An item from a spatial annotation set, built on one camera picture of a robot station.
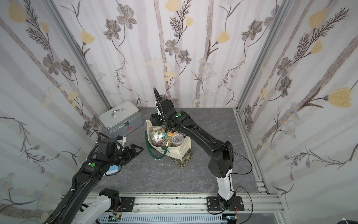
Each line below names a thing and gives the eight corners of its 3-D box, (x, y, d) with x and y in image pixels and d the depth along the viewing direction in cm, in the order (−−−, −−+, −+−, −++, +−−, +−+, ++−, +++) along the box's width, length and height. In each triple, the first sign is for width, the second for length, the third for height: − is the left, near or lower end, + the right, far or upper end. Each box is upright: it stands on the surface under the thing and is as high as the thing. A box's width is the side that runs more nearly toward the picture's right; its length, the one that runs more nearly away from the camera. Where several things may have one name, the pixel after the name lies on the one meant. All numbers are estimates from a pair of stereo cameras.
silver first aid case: (108, 129, 108) (98, 115, 96) (133, 114, 119) (127, 99, 106) (119, 142, 101) (110, 130, 88) (145, 125, 111) (140, 111, 99)
